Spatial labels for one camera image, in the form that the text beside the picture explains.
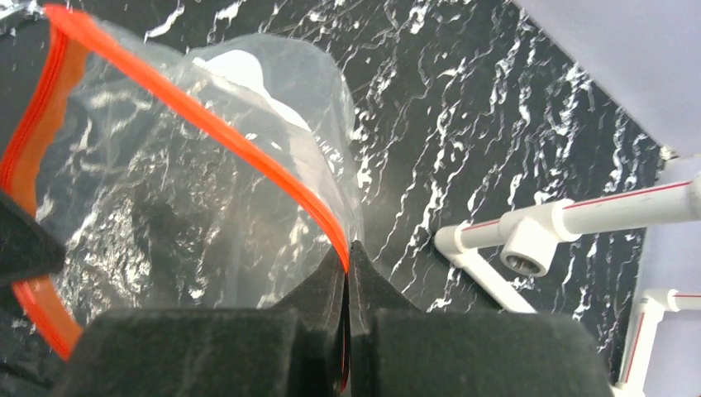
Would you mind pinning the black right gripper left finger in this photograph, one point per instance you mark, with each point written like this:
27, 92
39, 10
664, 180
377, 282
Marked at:
297, 347

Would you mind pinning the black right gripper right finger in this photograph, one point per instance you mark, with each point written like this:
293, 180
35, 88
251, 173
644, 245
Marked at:
396, 349

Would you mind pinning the white pvc pipe frame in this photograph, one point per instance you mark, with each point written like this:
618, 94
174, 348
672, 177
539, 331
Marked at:
661, 356

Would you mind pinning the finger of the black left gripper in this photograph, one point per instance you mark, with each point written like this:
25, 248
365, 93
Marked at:
27, 250

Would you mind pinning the clear zip bag orange zipper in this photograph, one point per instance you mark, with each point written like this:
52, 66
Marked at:
215, 178

